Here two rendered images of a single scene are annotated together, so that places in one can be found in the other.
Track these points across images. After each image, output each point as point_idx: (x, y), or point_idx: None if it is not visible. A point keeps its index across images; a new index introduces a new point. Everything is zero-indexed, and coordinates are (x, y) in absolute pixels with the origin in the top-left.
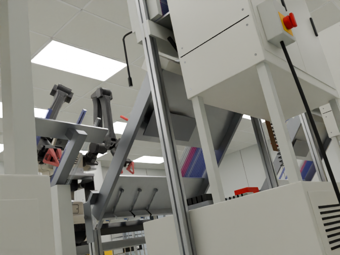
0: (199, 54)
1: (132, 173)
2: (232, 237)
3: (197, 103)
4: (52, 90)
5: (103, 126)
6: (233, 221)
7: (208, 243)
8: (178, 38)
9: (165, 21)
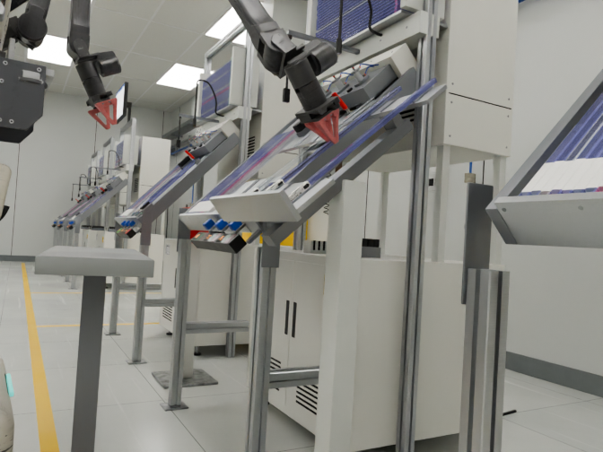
0: (466, 107)
1: (106, 126)
2: (450, 297)
3: (448, 154)
4: None
5: (74, 0)
6: (453, 283)
7: (426, 299)
8: (451, 68)
9: None
